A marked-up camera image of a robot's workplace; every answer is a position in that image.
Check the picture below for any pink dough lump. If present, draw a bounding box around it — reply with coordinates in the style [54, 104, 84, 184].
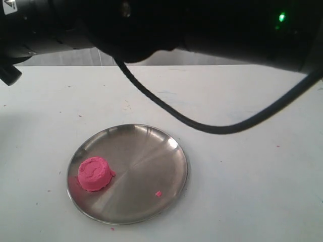
[77, 156, 116, 192]

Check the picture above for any white plastic backdrop sheet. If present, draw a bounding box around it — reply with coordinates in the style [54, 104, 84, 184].
[15, 46, 255, 67]

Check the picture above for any small pink dough crumb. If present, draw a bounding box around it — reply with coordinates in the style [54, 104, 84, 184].
[155, 191, 162, 197]

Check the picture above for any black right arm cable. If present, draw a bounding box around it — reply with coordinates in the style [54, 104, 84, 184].
[112, 54, 323, 136]

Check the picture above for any round stainless steel plate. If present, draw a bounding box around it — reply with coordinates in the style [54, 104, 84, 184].
[67, 124, 189, 225]

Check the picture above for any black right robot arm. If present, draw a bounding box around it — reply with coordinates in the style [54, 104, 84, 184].
[1, 0, 322, 85]

